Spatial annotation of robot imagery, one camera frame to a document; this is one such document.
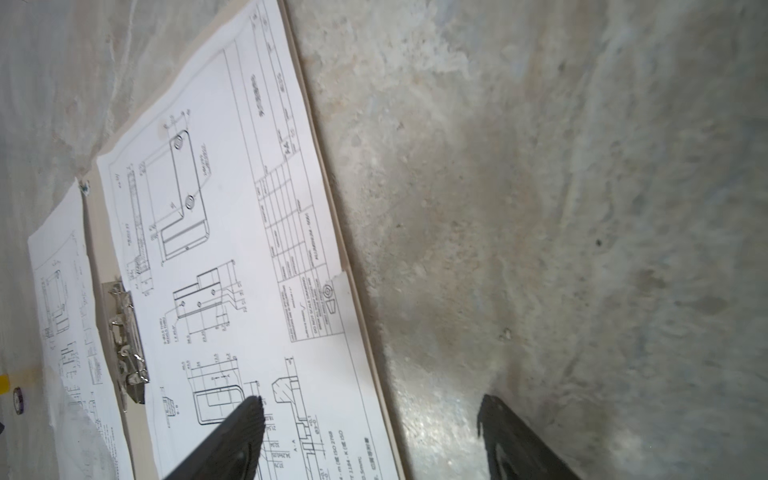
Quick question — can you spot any yellow cylinder block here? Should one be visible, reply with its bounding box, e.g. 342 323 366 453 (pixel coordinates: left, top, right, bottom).
0 374 12 395

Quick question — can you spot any drawing paper sheet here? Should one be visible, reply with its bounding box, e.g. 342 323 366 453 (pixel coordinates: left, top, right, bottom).
95 0 401 480
28 183 134 479

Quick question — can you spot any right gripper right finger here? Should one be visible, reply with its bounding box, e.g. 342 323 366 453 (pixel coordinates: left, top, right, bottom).
477 394 579 480

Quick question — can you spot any metal folder clip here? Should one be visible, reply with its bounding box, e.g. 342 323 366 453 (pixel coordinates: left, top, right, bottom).
103 281 150 405

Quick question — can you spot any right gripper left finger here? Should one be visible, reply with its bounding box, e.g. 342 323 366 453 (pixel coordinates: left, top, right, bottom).
166 396 265 480

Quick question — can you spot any beige paper folder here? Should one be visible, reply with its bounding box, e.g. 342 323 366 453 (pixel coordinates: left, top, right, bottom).
77 0 415 480

